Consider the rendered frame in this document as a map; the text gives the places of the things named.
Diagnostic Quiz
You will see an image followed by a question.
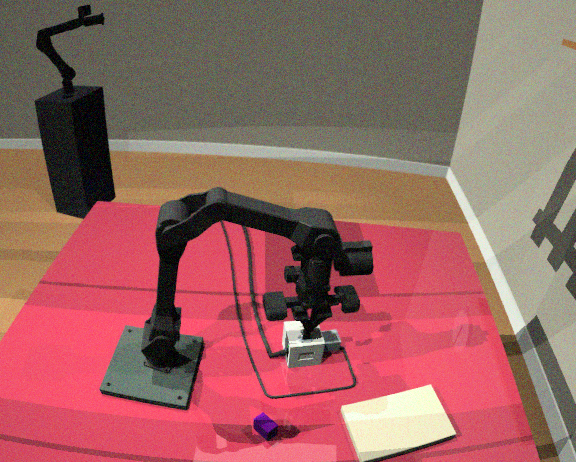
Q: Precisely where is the purple rectangular block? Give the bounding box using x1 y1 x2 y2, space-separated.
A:
253 412 278 441

